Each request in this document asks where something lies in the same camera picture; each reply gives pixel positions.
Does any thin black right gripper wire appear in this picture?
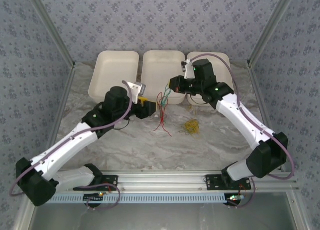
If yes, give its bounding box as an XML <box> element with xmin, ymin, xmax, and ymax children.
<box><xmin>187</xmin><ymin>92</ymin><xmax>210</xmax><ymax>107</ymax></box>

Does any black controller board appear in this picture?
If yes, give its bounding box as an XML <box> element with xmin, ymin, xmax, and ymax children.
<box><xmin>83</xmin><ymin>192</ymin><xmax>105</xmax><ymax>207</ymax></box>
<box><xmin>225</xmin><ymin>193</ymin><xmax>245</xmax><ymax>206</ymax></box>

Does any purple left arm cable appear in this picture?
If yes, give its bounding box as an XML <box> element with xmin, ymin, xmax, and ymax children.
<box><xmin>9</xmin><ymin>80</ymin><xmax>134</xmax><ymax>197</ymax></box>

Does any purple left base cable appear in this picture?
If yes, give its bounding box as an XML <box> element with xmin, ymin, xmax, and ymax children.
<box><xmin>73</xmin><ymin>183</ymin><xmax>122</xmax><ymax>211</ymax></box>

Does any grey slotted cable duct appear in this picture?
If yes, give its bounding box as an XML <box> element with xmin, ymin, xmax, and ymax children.
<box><xmin>46</xmin><ymin>192</ymin><xmax>232</xmax><ymax>204</ymax></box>

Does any black right controller board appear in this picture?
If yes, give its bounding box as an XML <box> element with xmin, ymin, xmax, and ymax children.
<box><xmin>225</xmin><ymin>193</ymin><xmax>245</xmax><ymax>206</ymax></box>

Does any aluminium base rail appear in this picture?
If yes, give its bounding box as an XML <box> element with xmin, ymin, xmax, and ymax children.
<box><xmin>58</xmin><ymin>170</ymin><xmax>300</xmax><ymax>191</ymax></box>

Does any grey metal front panel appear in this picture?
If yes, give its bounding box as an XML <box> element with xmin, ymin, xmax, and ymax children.
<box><xmin>13</xmin><ymin>191</ymin><xmax>311</xmax><ymax>230</ymax></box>

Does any long red cable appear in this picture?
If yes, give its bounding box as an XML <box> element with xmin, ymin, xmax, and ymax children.
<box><xmin>152</xmin><ymin>92</ymin><xmax>168</xmax><ymax>132</ymax></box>

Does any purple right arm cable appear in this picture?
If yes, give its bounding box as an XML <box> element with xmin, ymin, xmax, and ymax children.
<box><xmin>186</xmin><ymin>53</ymin><xmax>296</xmax><ymax>178</ymax></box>

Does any thin black gripper wire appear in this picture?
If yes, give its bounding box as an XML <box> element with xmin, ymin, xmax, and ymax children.
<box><xmin>109</xmin><ymin>114</ymin><xmax>131</xmax><ymax>131</ymax></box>
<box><xmin>187</xmin><ymin>92</ymin><xmax>210</xmax><ymax>107</ymax></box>

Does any black left controller board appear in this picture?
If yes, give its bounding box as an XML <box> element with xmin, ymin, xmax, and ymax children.
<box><xmin>83</xmin><ymin>192</ymin><xmax>105</xmax><ymax>207</ymax></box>

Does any thin black left gripper wire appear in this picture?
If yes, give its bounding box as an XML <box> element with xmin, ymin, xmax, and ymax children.
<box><xmin>109</xmin><ymin>114</ymin><xmax>131</xmax><ymax>131</ymax></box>

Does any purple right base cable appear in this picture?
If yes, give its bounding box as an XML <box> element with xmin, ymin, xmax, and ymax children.
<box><xmin>228</xmin><ymin>177</ymin><xmax>256</xmax><ymax>209</ymax></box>

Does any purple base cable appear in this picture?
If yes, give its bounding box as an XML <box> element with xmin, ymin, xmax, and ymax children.
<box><xmin>73</xmin><ymin>183</ymin><xmax>122</xmax><ymax>211</ymax></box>
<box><xmin>228</xmin><ymin>177</ymin><xmax>256</xmax><ymax>209</ymax></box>

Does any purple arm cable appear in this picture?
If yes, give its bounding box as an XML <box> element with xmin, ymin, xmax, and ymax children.
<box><xmin>9</xmin><ymin>80</ymin><xmax>134</xmax><ymax>197</ymax></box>
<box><xmin>186</xmin><ymin>53</ymin><xmax>296</xmax><ymax>178</ymax></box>

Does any aluminium frame post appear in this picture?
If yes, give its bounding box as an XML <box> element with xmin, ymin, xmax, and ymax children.
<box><xmin>246</xmin><ymin>0</ymin><xmax>300</xmax><ymax>68</ymax></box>
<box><xmin>24</xmin><ymin>0</ymin><xmax>77</xmax><ymax>69</ymax></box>

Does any white plastic tray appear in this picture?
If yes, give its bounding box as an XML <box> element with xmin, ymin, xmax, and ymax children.
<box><xmin>186</xmin><ymin>51</ymin><xmax>235</xmax><ymax>106</ymax></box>
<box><xmin>88</xmin><ymin>50</ymin><xmax>140</xmax><ymax>107</ymax></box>
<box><xmin>139</xmin><ymin>49</ymin><xmax>187</xmax><ymax>105</ymax></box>

